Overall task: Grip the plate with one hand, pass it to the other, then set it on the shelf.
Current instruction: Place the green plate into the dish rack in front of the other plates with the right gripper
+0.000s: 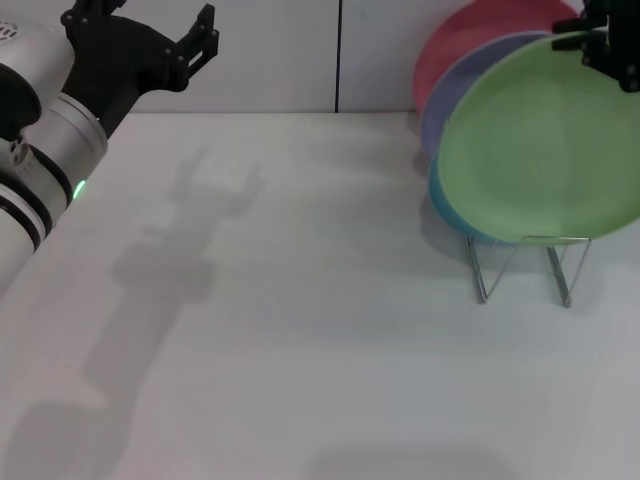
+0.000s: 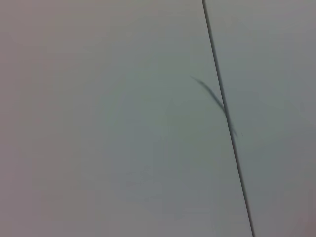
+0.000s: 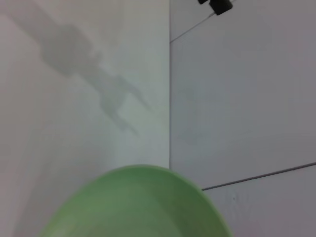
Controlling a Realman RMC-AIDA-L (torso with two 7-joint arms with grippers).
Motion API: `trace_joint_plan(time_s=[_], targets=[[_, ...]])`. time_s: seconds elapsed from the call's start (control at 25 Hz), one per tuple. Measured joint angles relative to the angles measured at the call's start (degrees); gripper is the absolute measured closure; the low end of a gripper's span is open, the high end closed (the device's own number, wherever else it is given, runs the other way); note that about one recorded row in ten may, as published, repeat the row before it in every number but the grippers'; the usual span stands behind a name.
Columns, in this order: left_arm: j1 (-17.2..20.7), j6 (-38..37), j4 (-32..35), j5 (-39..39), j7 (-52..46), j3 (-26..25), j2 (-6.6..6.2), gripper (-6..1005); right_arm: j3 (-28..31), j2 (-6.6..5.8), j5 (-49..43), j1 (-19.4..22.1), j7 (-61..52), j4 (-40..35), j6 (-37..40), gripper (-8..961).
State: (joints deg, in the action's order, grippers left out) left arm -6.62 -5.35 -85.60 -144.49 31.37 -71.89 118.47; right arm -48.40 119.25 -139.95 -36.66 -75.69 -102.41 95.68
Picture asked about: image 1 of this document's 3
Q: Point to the purple round plate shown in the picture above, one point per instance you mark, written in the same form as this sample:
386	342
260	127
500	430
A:
450	100

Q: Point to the green round plate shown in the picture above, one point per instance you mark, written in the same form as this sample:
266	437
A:
535	150

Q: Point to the pink round plate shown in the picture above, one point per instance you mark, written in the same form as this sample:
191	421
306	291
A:
450	45

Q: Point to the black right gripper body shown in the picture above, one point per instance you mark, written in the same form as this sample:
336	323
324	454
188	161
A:
620	12

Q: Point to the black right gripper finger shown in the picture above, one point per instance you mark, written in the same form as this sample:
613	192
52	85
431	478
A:
580	25
620	55

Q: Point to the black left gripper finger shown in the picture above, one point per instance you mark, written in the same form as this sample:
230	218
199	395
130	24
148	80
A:
200	45
95	7

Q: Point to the light blue round plate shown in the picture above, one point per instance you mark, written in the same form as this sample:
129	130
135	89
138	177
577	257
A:
445	200

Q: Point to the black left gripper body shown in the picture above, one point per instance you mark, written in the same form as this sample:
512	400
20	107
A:
115	60

